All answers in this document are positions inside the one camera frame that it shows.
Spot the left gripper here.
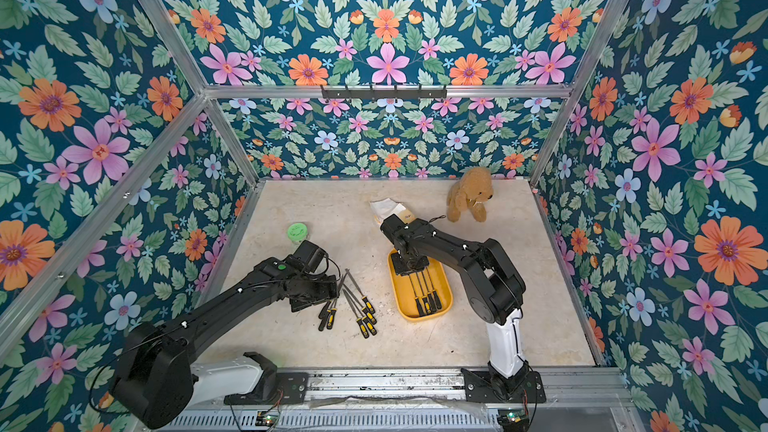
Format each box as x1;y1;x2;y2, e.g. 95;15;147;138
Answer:
295;273;345;311

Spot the file tool five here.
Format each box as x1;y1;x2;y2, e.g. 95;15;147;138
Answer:
318;275;346;332

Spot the yellow plastic storage box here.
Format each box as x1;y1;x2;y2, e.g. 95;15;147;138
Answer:
388;250;453;322

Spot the file tool one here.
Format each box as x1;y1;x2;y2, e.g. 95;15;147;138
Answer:
426;271;442;311

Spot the file tool two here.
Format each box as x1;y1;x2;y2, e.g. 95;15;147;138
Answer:
420;271;437;314

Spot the file tool four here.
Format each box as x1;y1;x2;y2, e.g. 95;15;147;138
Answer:
407;274;425;317

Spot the file tool three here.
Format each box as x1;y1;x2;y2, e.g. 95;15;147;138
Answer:
415;272;432;315

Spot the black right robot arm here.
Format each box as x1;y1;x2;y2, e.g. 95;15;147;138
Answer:
380;214;528;381

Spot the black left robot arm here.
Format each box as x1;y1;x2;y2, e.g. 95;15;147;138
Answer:
109;241;338;429

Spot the file tool six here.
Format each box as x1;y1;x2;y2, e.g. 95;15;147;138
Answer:
346;269;375;315

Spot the file tool nine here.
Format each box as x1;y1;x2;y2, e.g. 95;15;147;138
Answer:
343;292;371;339

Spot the file tool seven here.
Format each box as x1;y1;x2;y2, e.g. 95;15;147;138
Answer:
343;285;377;326

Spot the file tool eight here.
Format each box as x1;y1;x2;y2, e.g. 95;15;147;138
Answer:
344;291;378;338

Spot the tissue pack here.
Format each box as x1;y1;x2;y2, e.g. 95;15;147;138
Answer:
369;198;416;225

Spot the green round lid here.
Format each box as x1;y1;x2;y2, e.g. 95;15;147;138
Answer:
286;222;309;244

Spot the brown plush teddy bear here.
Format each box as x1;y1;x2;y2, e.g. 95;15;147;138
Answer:
446;167;494;222

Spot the perforated metal vent strip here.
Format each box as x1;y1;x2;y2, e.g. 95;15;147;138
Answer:
162;408;502;431

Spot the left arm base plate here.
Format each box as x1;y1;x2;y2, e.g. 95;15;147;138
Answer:
224;372;309;406

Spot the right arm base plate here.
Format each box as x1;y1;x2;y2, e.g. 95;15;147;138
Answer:
460;365;547;404

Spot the black hook rail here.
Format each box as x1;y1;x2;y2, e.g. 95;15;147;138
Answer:
320;85;448;101

